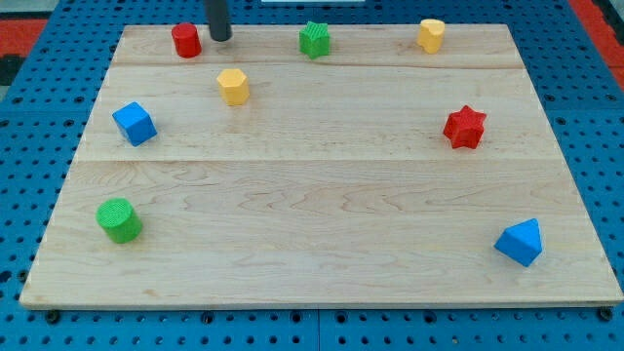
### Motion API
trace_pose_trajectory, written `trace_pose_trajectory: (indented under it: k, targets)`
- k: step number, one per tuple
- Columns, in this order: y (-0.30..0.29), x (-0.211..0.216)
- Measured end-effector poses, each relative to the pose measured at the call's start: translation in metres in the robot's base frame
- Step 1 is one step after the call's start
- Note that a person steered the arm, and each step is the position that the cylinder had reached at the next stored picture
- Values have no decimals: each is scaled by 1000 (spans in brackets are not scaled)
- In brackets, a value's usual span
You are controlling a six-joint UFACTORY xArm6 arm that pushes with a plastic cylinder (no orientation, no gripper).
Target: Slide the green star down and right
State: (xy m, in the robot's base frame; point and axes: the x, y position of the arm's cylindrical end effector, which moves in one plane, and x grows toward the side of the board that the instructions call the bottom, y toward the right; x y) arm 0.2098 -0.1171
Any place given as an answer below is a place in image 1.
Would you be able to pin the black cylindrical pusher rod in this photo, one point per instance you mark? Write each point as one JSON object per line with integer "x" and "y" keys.
{"x": 217, "y": 13}

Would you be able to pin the green star block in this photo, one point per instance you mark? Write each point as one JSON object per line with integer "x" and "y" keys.
{"x": 315, "y": 40}

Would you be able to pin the red star block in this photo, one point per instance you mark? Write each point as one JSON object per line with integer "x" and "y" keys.
{"x": 465, "y": 127}

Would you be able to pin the red cylinder block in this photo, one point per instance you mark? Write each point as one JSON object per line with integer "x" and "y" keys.
{"x": 186, "y": 40}

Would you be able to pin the yellow hexagon block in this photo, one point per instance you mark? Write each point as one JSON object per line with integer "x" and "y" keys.
{"x": 233, "y": 86}

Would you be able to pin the blue cube block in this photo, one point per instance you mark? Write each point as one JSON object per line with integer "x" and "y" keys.
{"x": 134, "y": 123}

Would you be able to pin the light wooden board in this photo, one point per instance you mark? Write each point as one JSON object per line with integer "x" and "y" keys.
{"x": 332, "y": 186}

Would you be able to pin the yellow heart block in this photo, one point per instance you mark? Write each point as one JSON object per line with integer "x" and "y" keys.
{"x": 431, "y": 35}

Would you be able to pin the green cylinder block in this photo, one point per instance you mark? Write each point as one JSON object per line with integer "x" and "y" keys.
{"x": 119, "y": 220}

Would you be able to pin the blue triangular prism block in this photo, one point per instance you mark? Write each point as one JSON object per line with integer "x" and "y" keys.
{"x": 521, "y": 242}

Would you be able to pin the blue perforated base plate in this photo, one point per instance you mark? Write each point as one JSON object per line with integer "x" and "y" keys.
{"x": 44, "y": 113}

